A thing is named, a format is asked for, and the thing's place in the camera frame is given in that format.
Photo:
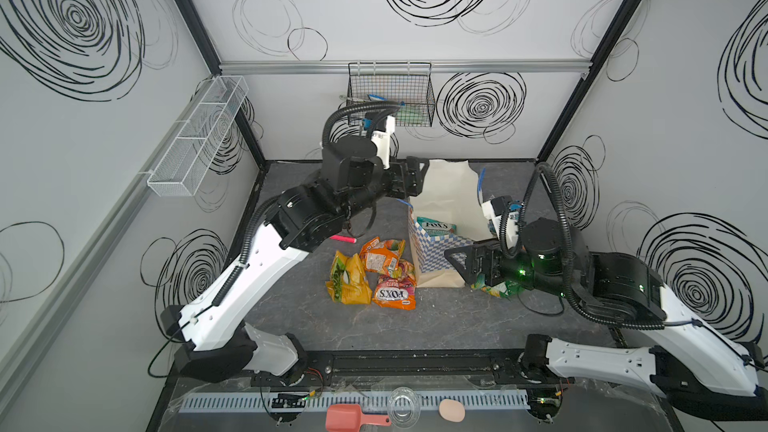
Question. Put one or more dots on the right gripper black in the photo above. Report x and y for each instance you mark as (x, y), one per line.
(480, 265)

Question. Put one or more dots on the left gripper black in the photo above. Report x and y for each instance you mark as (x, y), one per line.
(405, 178)

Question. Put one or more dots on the checkered paper bag blue handles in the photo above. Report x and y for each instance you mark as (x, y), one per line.
(449, 196)

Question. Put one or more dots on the orange Fox's candy bag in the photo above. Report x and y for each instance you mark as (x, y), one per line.
(395, 293)

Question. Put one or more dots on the orange fruit snack packet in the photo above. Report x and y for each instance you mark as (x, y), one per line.
(385, 257)

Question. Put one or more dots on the yellow snack packet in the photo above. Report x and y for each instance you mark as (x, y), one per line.
(348, 282)

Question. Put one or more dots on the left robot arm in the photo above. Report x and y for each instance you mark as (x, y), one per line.
(215, 342)

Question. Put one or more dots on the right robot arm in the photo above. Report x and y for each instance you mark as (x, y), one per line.
(695, 368)

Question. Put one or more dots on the pink marker pen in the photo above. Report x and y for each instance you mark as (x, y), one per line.
(344, 239)

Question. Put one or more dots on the pink oval sponge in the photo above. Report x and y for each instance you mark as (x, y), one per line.
(452, 410)

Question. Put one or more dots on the pink plastic scoop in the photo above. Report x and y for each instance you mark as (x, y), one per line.
(350, 418)

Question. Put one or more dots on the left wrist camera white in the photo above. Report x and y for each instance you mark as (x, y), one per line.
(379, 132)

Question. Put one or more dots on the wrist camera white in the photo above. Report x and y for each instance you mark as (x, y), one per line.
(379, 132)
(502, 215)

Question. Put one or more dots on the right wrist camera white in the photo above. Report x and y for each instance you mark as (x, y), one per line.
(502, 215)

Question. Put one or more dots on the items in wire basket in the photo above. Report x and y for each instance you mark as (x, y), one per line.
(411, 114)

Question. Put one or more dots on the black wire wall basket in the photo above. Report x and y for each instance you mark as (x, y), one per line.
(393, 81)

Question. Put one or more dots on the grey slotted cable duct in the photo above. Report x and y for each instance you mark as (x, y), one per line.
(371, 401)

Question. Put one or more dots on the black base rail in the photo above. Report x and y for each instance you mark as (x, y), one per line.
(501, 366)

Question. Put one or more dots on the clear acrylic wall shelf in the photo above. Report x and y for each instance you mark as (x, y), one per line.
(186, 161)

